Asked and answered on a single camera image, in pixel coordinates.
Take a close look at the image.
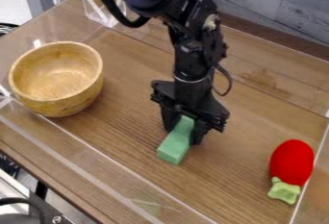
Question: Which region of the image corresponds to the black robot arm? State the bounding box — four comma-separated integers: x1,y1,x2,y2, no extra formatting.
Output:
100,0,230,145

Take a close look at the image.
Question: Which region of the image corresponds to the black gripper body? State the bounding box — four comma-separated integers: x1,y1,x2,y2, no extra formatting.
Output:
150,74,230,132

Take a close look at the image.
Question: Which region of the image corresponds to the clear acrylic corner bracket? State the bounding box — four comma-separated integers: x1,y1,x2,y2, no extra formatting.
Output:
82,0,118,28

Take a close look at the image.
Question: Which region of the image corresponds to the green foam stick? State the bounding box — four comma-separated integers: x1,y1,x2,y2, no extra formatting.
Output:
156,116,194,165

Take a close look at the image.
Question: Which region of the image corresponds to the red plush strawberry toy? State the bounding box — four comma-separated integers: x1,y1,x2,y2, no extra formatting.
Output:
267,139,314,205

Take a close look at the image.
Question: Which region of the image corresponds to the brown wooden bowl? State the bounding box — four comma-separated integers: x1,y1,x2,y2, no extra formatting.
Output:
8,41,103,117

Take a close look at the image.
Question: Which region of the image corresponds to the clear acrylic tray wall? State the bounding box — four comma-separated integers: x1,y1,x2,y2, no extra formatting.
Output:
0,0,329,224

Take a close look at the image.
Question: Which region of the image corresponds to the black clamp under table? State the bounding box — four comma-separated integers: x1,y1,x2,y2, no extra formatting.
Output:
0,197,76,224

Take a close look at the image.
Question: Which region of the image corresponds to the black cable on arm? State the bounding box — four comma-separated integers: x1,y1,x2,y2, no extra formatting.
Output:
207,63,234,97

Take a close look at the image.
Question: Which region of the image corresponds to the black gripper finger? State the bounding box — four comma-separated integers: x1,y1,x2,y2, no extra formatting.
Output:
161,105,181,132
190,120,211,145

